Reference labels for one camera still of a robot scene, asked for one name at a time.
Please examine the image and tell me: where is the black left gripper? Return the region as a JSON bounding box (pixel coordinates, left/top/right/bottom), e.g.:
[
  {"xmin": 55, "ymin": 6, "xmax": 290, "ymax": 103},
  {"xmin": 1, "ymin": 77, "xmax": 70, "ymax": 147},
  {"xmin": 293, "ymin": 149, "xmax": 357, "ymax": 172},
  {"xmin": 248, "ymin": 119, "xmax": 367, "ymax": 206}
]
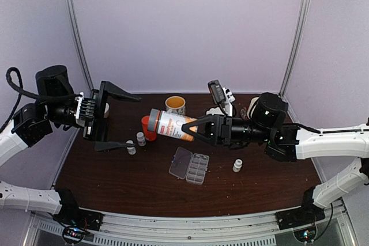
[{"xmin": 46, "ymin": 80, "xmax": 142, "ymax": 151}]

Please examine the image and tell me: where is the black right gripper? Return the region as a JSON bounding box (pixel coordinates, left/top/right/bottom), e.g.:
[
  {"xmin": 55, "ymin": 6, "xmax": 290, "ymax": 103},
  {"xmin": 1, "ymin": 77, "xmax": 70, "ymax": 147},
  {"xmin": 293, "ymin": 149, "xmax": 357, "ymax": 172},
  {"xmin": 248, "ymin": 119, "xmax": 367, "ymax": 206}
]
[{"xmin": 182, "ymin": 113, "xmax": 272, "ymax": 147}]

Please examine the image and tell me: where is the grey-capped orange label bottle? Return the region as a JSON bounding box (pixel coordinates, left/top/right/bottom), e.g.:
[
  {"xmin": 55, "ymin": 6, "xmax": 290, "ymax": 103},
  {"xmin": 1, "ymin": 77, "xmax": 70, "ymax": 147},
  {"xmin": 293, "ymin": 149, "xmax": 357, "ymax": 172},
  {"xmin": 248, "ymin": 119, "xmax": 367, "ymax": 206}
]
[{"xmin": 148, "ymin": 108, "xmax": 196, "ymax": 142}]

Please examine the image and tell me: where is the clear plastic pill organizer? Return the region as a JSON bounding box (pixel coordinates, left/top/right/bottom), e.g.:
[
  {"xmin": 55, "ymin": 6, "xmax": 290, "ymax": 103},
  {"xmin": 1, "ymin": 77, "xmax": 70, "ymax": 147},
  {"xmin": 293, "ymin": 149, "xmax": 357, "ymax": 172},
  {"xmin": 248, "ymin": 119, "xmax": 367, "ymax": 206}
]
[{"xmin": 168, "ymin": 147, "xmax": 210, "ymax": 185}]

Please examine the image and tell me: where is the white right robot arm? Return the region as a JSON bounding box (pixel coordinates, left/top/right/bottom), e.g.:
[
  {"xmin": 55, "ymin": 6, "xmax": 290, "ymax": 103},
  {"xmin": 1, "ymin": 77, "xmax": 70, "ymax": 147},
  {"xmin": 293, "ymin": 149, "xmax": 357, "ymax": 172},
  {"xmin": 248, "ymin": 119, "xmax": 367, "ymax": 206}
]
[{"xmin": 147, "ymin": 93, "xmax": 368, "ymax": 224}]

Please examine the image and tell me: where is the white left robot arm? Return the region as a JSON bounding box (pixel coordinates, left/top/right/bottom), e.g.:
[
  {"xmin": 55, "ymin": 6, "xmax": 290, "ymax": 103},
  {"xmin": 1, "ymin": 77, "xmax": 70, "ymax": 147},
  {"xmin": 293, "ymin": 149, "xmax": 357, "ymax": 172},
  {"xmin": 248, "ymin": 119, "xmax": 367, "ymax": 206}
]
[{"xmin": 1, "ymin": 65, "xmax": 140, "ymax": 225}]

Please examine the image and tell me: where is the white ceramic bowl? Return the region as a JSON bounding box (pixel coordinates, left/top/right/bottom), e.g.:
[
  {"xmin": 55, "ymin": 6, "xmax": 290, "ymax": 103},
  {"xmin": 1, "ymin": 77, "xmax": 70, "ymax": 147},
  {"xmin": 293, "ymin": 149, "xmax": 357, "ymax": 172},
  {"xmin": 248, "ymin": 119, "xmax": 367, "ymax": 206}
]
[{"xmin": 104, "ymin": 103, "xmax": 110, "ymax": 119}]

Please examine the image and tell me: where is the white scalloped dish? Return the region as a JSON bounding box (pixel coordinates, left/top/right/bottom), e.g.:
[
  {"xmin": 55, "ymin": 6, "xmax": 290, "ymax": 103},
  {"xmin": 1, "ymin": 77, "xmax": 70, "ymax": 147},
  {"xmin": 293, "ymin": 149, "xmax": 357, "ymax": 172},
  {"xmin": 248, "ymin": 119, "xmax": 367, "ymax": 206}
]
[{"xmin": 206, "ymin": 107, "xmax": 227, "ymax": 115}]

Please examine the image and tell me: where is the yellow-lined patterned mug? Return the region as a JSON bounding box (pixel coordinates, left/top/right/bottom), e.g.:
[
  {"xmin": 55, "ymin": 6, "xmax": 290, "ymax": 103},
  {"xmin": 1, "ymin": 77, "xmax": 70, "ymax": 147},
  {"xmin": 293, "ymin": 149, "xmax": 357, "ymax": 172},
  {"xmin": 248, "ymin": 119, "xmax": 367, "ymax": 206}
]
[{"xmin": 165, "ymin": 96, "xmax": 186, "ymax": 115}]

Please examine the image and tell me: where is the red saucer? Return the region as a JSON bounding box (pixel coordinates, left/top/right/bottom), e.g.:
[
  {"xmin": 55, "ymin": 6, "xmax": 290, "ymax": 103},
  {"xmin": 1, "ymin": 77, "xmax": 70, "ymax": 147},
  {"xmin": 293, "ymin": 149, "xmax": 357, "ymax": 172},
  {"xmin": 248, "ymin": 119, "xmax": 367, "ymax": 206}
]
[{"xmin": 239, "ymin": 107, "xmax": 248, "ymax": 120}]

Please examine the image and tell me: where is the small white pill bottle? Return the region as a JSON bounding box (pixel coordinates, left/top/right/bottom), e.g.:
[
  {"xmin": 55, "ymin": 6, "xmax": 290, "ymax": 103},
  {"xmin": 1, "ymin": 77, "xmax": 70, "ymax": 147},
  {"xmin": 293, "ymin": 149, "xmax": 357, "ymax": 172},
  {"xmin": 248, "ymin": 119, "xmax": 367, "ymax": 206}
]
[{"xmin": 136, "ymin": 132, "xmax": 146, "ymax": 147}]

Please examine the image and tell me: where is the orange pill bottle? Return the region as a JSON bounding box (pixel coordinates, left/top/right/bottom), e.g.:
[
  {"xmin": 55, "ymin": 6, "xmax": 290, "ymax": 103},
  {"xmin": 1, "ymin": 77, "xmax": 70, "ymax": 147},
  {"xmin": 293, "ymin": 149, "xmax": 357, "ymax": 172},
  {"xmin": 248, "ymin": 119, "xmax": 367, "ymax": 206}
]
[{"xmin": 141, "ymin": 115, "xmax": 157, "ymax": 142}]

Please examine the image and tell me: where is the white ribbed cup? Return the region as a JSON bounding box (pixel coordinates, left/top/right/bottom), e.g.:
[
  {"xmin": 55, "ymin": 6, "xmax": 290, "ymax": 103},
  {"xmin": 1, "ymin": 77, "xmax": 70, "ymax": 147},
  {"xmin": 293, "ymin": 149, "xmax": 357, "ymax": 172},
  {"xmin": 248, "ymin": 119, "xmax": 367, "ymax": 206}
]
[{"xmin": 247, "ymin": 97, "xmax": 259, "ymax": 119}]

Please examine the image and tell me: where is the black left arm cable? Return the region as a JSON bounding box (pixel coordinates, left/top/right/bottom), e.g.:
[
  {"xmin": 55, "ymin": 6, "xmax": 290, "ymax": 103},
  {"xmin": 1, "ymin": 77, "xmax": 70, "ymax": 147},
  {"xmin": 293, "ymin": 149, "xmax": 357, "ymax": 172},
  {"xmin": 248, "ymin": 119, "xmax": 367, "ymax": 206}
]
[{"xmin": 0, "ymin": 67, "xmax": 76, "ymax": 134}]

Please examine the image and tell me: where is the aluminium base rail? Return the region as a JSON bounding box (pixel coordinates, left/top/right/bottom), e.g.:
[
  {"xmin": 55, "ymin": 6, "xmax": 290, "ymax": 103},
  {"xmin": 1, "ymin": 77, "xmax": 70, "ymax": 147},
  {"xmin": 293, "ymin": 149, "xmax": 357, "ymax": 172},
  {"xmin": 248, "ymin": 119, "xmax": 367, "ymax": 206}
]
[{"xmin": 23, "ymin": 194, "xmax": 352, "ymax": 246}]

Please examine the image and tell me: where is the aluminium frame post left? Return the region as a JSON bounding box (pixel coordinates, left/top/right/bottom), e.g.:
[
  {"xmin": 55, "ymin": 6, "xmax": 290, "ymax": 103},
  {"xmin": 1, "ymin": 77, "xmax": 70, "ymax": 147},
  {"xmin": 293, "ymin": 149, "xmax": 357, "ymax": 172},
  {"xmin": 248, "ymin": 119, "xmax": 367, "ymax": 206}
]
[{"xmin": 65, "ymin": 0, "xmax": 94, "ymax": 90}]

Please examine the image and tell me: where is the aluminium frame post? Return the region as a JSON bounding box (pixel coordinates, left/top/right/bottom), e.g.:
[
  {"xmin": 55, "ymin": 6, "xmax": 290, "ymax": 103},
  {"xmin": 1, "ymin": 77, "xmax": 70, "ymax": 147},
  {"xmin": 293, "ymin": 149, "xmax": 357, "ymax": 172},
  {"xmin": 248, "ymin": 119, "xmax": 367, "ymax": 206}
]
[
  {"xmin": 65, "ymin": 0, "xmax": 94, "ymax": 90},
  {"xmin": 279, "ymin": 0, "xmax": 311, "ymax": 98}
]

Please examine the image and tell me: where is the aluminium frame post right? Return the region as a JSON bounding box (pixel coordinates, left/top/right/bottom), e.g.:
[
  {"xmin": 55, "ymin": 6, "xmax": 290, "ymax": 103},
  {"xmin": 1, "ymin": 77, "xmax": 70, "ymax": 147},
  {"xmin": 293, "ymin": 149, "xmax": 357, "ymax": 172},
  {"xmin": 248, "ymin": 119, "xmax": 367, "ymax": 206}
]
[{"xmin": 279, "ymin": 0, "xmax": 311, "ymax": 98}]

